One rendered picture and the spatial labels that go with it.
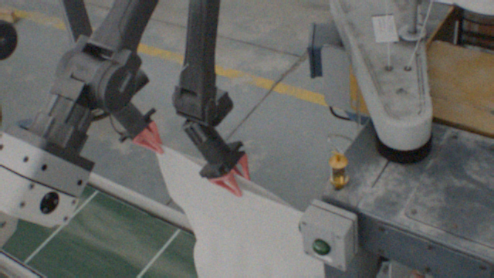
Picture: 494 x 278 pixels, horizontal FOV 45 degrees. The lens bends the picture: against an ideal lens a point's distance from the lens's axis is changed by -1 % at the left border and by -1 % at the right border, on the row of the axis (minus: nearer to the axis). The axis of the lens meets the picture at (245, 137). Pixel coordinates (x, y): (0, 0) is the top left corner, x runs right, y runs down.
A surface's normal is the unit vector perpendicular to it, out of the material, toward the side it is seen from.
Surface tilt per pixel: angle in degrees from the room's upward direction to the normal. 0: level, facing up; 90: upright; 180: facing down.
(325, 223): 0
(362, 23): 0
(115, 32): 30
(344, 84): 90
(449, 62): 0
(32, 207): 90
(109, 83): 95
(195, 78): 70
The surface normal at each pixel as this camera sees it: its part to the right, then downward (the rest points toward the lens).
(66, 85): -0.30, -0.29
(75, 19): 0.47, 0.10
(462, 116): -0.14, -0.73
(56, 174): 0.83, 0.29
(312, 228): -0.55, 0.62
